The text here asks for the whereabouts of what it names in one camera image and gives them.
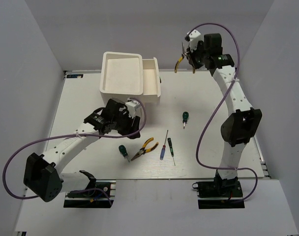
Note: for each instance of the small yellow needle-nose pliers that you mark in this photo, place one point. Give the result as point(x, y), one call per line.
point(143, 150)

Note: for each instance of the white drawer cabinet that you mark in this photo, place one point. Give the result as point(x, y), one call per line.
point(121, 76)

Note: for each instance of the green stubby screwdriver orange cap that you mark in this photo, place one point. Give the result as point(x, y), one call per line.
point(185, 116)

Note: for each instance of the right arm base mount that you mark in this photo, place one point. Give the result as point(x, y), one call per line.
point(209, 197)

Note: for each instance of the white drawer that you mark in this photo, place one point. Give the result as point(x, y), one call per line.
point(151, 81)

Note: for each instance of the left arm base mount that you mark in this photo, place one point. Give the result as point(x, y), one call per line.
point(100, 195)

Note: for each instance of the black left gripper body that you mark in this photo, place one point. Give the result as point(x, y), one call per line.
point(123, 123)

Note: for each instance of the blue red handled screwdriver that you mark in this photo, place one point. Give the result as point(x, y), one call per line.
point(164, 146)

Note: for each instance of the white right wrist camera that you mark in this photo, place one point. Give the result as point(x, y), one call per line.
point(193, 38)

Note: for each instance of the green black precision screwdriver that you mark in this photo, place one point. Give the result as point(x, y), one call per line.
point(171, 149)

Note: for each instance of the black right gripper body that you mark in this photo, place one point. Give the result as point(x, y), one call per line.
point(197, 56)

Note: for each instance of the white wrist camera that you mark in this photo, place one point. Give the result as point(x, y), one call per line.
point(193, 38)
point(134, 108)

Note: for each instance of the large yellow black pliers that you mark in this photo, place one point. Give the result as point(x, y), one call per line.
point(184, 54)

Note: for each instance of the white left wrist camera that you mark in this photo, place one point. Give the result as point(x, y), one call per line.
point(134, 108)

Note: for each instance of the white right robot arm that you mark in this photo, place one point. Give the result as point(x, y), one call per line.
point(243, 120)

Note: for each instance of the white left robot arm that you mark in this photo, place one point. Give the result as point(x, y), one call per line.
point(44, 173)

